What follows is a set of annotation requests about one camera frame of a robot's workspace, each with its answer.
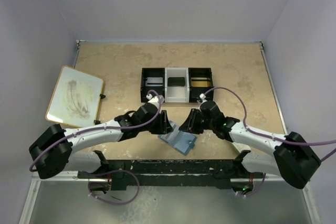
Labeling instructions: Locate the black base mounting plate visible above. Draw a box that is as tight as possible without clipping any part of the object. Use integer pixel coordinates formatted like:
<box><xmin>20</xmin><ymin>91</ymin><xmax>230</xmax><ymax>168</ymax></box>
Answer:
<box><xmin>78</xmin><ymin>159</ymin><xmax>262</xmax><ymax>191</ymax></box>

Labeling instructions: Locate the black card in tray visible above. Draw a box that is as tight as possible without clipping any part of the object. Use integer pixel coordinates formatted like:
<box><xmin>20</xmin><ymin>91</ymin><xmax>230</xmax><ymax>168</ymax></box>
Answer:
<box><xmin>167</xmin><ymin>77</ymin><xmax>186</xmax><ymax>87</ymax></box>

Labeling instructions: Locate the blue leather card holder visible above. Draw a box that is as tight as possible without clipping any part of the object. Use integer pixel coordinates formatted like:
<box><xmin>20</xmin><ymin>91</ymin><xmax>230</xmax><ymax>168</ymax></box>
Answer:
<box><xmin>158</xmin><ymin>121</ymin><xmax>197</xmax><ymax>156</ymax></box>

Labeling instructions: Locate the yellow framed whiteboard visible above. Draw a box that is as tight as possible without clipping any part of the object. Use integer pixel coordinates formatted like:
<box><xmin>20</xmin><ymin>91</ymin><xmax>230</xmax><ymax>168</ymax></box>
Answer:
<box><xmin>45</xmin><ymin>66</ymin><xmax>104</xmax><ymax>127</ymax></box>

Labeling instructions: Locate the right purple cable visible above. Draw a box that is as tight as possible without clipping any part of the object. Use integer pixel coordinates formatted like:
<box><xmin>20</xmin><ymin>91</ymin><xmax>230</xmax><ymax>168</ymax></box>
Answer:
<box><xmin>198</xmin><ymin>87</ymin><xmax>336</xmax><ymax>198</ymax></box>

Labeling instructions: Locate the black and white sorting tray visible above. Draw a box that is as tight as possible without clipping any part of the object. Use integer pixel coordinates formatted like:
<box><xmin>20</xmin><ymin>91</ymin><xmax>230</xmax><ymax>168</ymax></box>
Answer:
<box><xmin>140</xmin><ymin>68</ymin><xmax>214</xmax><ymax>103</ymax></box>

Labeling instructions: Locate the white card in tray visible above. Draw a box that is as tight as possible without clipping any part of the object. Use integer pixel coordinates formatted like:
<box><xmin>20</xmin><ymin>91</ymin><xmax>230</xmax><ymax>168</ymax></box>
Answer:
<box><xmin>145</xmin><ymin>77</ymin><xmax>163</xmax><ymax>87</ymax></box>

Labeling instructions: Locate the purple cable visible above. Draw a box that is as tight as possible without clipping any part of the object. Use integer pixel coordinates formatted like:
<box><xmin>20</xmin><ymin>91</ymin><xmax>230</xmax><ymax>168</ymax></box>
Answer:
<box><xmin>198</xmin><ymin>87</ymin><xmax>336</xmax><ymax>198</ymax></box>
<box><xmin>28</xmin><ymin>90</ymin><xmax>162</xmax><ymax>205</ymax></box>

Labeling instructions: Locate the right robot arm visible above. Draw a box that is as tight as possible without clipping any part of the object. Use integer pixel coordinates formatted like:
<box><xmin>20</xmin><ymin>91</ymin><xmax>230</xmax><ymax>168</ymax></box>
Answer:
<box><xmin>179</xmin><ymin>101</ymin><xmax>321</xmax><ymax>189</ymax></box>

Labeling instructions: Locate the gold card in tray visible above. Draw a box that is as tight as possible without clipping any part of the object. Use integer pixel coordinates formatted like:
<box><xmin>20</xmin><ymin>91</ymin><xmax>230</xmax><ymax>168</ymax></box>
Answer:
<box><xmin>191</xmin><ymin>78</ymin><xmax>212</xmax><ymax>88</ymax></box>

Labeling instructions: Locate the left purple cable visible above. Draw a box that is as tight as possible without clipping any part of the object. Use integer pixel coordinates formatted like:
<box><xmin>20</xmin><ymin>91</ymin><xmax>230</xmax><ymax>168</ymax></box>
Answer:
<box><xmin>28</xmin><ymin>90</ymin><xmax>162</xmax><ymax>205</ymax></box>

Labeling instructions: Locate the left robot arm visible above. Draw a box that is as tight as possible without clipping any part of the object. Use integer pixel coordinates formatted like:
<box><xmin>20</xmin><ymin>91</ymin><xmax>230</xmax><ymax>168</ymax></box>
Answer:
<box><xmin>29</xmin><ymin>102</ymin><xmax>173</xmax><ymax>179</ymax></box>

